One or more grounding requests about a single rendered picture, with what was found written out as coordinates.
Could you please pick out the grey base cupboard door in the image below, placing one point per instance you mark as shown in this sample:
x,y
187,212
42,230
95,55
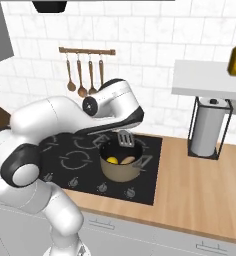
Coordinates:
x,y
13,230

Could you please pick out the orange sweet potato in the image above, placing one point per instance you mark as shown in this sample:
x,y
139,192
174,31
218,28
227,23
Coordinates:
x,y
127,160

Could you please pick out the black hob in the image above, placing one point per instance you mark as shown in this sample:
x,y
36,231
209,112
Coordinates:
x,y
146,166

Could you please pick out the grey drawer front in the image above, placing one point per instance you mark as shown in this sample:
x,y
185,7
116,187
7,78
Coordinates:
x,y
223,248
130,238

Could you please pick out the white paper towel roll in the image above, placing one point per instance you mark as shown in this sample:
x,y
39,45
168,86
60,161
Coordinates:
x,y
208,130

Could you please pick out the white wall shelf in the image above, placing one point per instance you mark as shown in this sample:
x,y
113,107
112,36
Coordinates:
x,y
206,78

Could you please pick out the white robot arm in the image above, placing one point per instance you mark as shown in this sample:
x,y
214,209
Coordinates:
x,y
40,120

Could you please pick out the wooden hanging spoon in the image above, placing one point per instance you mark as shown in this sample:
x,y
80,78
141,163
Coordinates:
x,y
82,90
70,86
101,71
92,89

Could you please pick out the black range hood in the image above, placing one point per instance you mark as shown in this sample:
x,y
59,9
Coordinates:
x,y
50,6

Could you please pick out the grey hob knob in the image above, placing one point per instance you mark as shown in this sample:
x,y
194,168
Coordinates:
x,y
72,182
130,192
48,177
102,187

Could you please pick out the yellow lemon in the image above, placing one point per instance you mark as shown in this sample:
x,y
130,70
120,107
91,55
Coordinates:
x,y
112,160

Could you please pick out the grey slotted spatula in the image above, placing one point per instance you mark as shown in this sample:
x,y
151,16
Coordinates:
x,y
126,139

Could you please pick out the beige cooking pot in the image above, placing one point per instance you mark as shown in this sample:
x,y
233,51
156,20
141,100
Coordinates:
x,y
121,172

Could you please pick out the wooden utensil rail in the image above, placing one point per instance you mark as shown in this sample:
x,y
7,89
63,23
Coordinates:
x,y
86,51

